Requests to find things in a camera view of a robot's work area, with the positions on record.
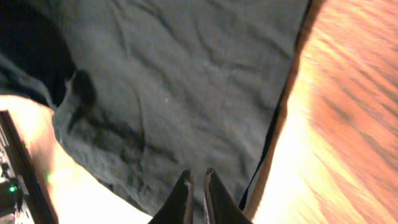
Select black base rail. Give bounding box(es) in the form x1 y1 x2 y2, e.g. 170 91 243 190
1 110 58 224

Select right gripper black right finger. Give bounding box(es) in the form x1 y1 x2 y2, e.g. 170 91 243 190
204 167 252 224

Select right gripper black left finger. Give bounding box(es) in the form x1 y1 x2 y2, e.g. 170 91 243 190
148 170 194 224

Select black shorts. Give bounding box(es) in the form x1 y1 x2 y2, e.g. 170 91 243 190
1 0 310 219

